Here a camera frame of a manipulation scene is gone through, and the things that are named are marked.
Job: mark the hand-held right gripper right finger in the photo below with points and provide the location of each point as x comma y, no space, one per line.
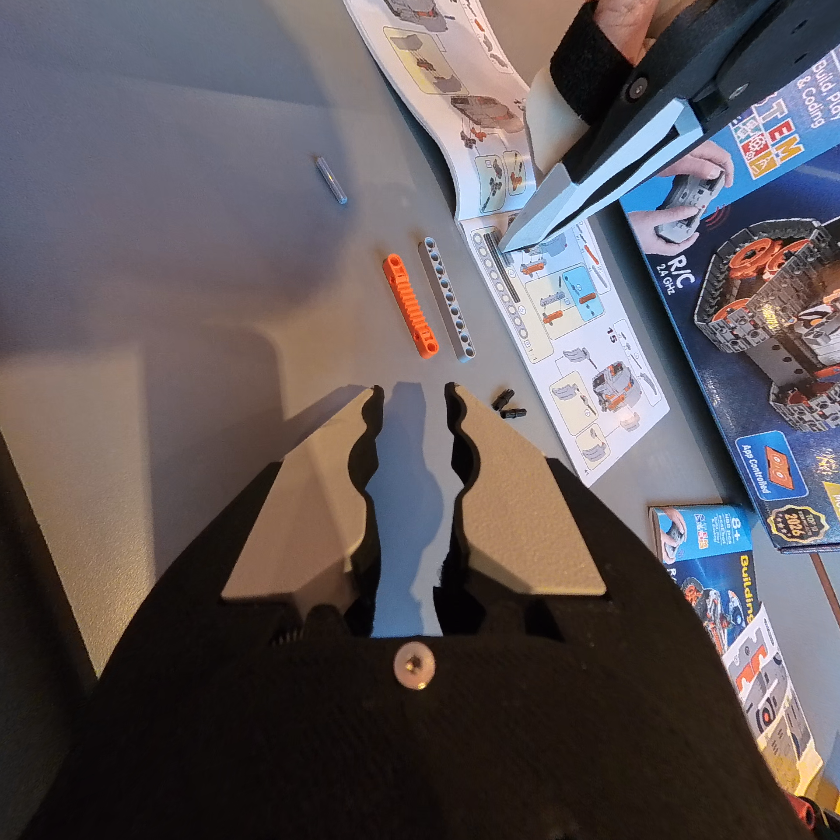
532,525

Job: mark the short grey axle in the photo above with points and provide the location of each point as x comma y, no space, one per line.
331,180

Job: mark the black perforated chair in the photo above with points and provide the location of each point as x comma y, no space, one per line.
40,656

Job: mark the orange ridged building piece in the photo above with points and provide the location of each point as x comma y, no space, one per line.
411,305

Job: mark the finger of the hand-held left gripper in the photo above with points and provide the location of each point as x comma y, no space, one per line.
617,184
565,184

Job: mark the blue robot kit box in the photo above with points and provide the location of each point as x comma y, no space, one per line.
775,328

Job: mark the grey perforated beam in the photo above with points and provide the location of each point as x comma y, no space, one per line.
446,299

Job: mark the open instruction manual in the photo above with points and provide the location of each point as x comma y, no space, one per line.
446,79

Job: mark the blue instruction booklet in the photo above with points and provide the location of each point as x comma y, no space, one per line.
702,578

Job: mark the robot sticker sheet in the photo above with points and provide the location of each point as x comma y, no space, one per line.
775,696

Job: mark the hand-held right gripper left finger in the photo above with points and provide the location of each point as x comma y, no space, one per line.
302,525

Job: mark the grey desk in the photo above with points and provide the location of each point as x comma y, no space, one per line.
158,263

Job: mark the person's left hand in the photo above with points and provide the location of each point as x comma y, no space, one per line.
628,20

